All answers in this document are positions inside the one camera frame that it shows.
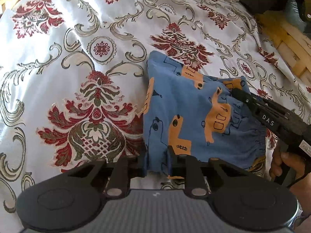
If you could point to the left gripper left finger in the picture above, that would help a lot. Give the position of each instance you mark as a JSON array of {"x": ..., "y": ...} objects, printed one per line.
[{"x": 73, "y": 199}]

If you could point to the wooden bed frame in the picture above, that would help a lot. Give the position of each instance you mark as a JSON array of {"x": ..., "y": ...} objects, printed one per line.
[{"x": 293, "y": 46}]

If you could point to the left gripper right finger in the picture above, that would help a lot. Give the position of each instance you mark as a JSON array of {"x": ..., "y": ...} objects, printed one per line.
[{"x": 236, "y": 196}]

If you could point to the blue patterned child pants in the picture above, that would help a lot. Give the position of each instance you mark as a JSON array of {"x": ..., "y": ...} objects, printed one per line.
[{"x": 197, "y": 115}]

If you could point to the right hand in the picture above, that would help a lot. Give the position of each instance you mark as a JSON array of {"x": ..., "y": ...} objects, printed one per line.
[{"x": 300, "y": 189}]

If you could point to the floral white bedspread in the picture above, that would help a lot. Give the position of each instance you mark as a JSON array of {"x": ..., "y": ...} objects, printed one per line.
[{"x": 74, "y": 76}]

